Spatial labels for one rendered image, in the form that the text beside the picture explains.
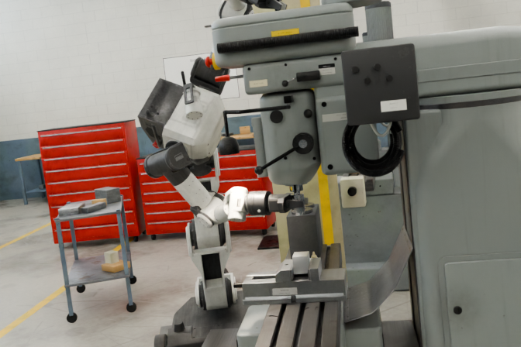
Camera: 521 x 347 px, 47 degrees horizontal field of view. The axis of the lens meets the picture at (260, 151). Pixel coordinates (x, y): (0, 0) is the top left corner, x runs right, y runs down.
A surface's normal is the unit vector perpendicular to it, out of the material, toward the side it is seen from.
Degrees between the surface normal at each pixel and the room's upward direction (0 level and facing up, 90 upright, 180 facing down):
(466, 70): 90
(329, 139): 90
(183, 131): 58
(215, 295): 104
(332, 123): 90
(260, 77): 90
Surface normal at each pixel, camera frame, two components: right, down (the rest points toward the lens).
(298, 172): -0.07, 0.56
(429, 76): -0.14, 0.12
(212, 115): 0.66, -0.07
